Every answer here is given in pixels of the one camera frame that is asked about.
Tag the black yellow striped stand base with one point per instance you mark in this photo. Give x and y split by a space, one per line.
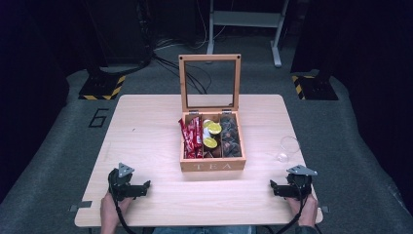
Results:
102 87
315 88

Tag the white lid capsule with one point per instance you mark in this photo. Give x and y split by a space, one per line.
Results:
206 133

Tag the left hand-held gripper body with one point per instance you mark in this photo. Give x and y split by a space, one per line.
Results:
123 187

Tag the yellow lid capsule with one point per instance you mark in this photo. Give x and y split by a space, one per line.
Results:
206 123
214 128
210 143

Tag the pile of dark tea bags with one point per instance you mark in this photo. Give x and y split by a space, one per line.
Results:
230 138

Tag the bunch of red sachets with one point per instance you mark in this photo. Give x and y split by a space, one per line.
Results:
192 138

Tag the wooden tea box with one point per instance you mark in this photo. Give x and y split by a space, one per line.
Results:
211 165

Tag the clear glass cup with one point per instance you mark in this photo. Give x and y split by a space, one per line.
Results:
289 146

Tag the person's blue jeans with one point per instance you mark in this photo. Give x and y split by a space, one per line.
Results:
204 230

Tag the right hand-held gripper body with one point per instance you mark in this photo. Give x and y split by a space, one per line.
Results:
297 185

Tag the dark cabinet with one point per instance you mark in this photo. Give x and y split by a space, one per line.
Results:
120 29

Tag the white metal stand frame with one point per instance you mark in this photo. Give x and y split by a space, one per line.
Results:
246 19

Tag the grey tape tab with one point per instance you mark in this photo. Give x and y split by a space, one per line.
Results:
324 209
81 205

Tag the person's left hand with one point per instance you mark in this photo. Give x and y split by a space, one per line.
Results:
110 209

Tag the person's right hand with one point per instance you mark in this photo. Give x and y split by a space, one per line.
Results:
307 211

